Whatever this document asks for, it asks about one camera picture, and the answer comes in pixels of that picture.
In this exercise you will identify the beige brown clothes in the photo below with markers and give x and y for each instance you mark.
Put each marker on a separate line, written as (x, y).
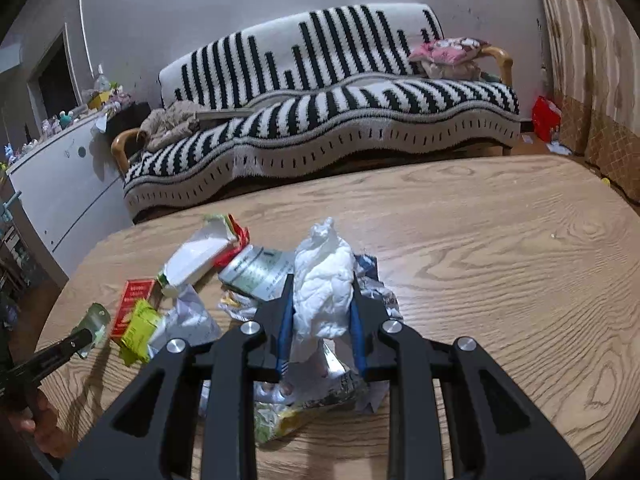
(167, 125)

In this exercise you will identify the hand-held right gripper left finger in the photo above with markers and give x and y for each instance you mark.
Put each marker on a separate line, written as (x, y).
(284, 325)

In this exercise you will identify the small red box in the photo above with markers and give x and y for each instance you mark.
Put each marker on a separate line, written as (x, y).
(131, 300)

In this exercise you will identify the red bag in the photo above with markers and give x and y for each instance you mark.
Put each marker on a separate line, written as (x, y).
(545, 117)

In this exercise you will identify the beige folded cloth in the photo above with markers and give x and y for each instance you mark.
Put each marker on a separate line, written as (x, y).
(450, 70)

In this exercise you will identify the white wall pipe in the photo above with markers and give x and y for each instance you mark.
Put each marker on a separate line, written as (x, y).
(86, 25)

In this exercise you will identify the beige striped curtain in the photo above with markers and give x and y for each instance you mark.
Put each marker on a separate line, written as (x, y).
(580, 60)

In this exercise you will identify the silver foil wrapper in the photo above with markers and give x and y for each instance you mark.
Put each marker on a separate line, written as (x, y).
(377, 292)

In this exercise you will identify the red plastic wrapper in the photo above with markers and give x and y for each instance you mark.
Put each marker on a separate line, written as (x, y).
(239, 240)

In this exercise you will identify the white paper scrap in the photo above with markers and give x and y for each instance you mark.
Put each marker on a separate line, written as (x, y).
(559, 148)

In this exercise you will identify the white tissue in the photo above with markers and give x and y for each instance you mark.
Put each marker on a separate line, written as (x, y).
(322, 280)

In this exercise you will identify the white printed packet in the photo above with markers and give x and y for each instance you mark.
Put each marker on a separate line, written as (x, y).
(255, 270)

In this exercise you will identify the grey door frame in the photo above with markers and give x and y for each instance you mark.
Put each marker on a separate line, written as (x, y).
(34, 75)

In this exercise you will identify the yellow box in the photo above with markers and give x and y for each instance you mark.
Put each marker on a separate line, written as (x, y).
(99, 100)

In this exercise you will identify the pale green wrapper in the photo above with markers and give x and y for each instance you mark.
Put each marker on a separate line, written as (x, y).
(97, 322)

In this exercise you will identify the yellow green snack wrapper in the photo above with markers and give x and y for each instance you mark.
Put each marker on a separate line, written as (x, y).
(285, 417)

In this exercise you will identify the black bag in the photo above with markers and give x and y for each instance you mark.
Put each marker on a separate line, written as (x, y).
(127, 115)

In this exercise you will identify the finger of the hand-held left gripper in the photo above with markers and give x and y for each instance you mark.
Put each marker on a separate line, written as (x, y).
(65, 347)

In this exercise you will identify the flat grey book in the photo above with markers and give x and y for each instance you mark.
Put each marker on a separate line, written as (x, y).
(222, 115)

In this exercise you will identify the silver printed wrapper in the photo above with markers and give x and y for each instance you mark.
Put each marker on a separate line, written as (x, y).
(340, 385)

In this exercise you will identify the pink cushion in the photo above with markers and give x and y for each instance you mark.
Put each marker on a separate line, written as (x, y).
(450, 50)

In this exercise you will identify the wooden frame sofa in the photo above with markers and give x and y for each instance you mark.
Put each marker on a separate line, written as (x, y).
(120, 142)

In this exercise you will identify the white cabinet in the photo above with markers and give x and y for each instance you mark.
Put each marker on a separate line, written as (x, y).
(55, 190)

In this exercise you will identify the green white torn carton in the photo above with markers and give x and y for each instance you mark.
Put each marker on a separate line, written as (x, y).
(192, 260)

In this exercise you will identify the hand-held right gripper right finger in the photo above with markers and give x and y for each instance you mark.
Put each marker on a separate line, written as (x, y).
(355, 330)

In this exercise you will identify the clear plastic bottle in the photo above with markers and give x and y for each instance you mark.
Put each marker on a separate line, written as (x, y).
(101, 80)

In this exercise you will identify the row of small figurines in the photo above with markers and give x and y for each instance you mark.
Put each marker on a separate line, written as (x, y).
(55, 122)

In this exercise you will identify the yellow-green packet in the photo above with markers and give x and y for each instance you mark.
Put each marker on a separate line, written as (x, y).
(140, 332)

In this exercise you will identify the person's left hand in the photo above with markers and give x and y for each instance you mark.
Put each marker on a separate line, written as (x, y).
(47, 430)

